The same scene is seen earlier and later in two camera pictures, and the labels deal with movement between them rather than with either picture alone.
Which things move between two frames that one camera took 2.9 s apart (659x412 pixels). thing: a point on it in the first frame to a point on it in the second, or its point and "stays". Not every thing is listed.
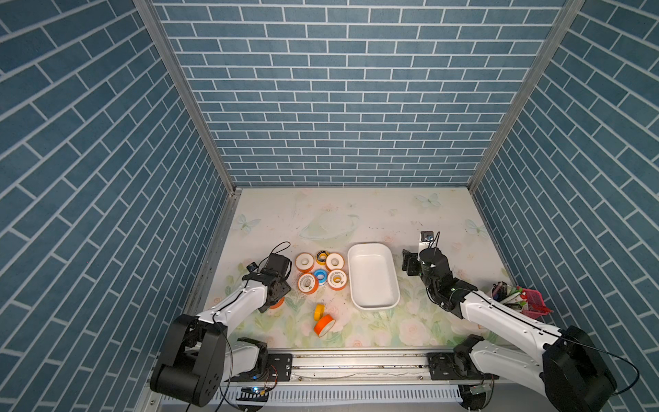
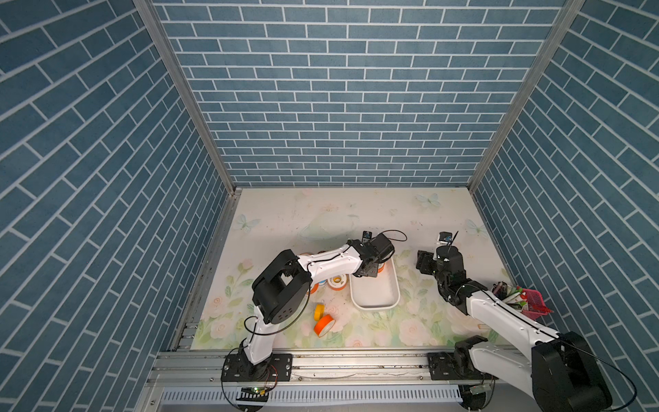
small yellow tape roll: (319, 311) stays
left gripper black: (284, 286) to (374, 270)
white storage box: (373, 277) stays
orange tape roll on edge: (324, 325) stays
